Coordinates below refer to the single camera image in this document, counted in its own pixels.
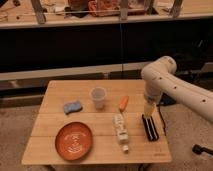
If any white plastic bottle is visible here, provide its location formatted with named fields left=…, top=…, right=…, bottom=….
left=113, top=114, right=129, bottom=153

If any blue sponge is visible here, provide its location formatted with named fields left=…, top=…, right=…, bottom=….
left=63, top=101, right=83, bottom=115

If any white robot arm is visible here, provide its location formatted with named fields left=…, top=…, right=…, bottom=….
left=141, top=56, right=213, bottom=123

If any black striped block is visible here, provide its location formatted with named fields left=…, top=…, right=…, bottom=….
left=142, top=115, right=159, bottom=141

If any clear plastic cup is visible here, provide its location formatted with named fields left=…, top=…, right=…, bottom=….
left=90, top=87, right=106, bottom=109

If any orange patterned plate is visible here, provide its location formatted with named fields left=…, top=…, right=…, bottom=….
left=55, top=122, right=93, bottom=161

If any black cable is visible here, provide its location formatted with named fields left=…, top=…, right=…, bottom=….
left=156, top=104, right=167, bottom=136

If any orange carrot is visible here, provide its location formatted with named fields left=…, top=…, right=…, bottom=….
left=119, top=96, right=129, bottom=112

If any black floor device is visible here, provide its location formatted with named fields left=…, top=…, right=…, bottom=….
left=192, top=144, right=213, bottom=156

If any wooden folding table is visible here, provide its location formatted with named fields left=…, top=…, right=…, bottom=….
left=22, top=80, right=171, bottom=165

